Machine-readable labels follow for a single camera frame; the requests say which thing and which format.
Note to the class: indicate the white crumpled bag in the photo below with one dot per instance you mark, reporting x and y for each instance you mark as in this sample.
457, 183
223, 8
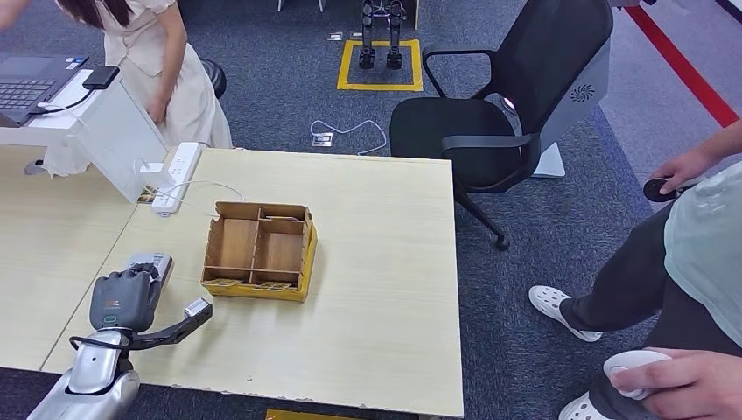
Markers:
64, 162

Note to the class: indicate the person's forearm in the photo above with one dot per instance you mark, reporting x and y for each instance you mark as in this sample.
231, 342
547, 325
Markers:
171, 75

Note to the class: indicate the dark grey laptop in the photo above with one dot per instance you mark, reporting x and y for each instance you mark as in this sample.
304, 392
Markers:
29, 81

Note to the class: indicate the grey round foot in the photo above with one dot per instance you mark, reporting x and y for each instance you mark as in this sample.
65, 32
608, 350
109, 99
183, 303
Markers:
33, 168

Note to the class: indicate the red floor tape line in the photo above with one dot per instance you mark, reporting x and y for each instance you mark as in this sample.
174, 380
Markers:
684, 66

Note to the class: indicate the white round controller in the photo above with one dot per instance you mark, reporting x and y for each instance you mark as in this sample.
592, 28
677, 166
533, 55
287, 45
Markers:
629, 360

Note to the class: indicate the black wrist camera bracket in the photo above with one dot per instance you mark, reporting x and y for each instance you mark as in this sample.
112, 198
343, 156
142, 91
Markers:
174, 331

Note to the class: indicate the white perforated shoe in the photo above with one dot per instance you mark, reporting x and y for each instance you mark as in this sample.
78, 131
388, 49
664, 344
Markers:
556, 307
579, 408

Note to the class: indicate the yellow black sticker card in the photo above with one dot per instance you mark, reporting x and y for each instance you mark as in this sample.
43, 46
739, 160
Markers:
146, 195

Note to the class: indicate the black office chair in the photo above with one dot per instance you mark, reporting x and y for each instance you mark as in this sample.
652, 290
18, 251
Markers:
452, 133

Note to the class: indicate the black robot legs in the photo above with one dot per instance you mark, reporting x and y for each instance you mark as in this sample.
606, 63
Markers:
367, 35

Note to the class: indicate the white grey floor machine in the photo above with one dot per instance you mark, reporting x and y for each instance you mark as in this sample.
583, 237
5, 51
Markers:
579, 98

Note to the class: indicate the white desk stand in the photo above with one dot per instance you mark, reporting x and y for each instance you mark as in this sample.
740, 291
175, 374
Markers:
110, 133

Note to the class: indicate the patterned room key card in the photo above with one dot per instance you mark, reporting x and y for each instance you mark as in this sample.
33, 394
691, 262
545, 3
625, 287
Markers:
273, 286
223, 283

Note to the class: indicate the white power strip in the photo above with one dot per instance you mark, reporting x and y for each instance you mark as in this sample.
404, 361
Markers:
185, 159

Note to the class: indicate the wooden compartment box yellow base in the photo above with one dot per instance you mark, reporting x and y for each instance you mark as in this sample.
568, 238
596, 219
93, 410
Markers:
278, 252

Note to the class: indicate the person's left hand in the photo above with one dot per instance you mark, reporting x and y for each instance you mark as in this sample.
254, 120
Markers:
690, 385

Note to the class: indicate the person's right hand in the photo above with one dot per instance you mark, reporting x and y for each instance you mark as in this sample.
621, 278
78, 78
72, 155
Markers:
684, 168

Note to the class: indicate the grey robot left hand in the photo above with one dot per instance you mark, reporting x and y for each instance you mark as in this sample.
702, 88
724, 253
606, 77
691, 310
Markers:
124, 301

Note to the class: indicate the white chair legs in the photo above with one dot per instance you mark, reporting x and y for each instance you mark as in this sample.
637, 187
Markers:
279, 4

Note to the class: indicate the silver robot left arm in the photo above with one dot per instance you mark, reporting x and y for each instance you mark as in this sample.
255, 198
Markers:
93, 382

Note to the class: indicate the person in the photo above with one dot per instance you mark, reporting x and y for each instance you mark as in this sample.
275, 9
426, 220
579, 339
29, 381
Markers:
185, 104
655, 301

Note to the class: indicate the metal floor socket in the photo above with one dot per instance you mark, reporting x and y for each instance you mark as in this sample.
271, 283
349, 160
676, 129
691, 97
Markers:
322, 139

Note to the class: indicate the black round controller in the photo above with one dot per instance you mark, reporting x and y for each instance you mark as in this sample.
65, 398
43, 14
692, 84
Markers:
654, 190

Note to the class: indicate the black round stool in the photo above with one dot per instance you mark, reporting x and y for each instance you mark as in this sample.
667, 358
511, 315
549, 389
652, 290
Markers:
217, 78

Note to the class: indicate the room key card standing upright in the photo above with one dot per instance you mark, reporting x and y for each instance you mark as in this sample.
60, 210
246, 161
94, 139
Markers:
282, 218

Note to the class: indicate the grey card reader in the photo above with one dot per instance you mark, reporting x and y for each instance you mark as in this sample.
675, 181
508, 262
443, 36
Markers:
162, 264

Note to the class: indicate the person's right forearm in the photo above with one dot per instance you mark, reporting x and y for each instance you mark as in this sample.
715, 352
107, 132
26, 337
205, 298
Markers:
724, 142

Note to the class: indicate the white charger plug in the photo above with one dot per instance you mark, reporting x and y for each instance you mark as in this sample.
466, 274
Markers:
156, 174

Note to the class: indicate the black adapter hub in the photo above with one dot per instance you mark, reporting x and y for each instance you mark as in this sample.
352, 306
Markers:
101, 76

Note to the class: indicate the yellow tape strip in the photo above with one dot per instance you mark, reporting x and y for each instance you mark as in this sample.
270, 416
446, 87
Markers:
301, 415

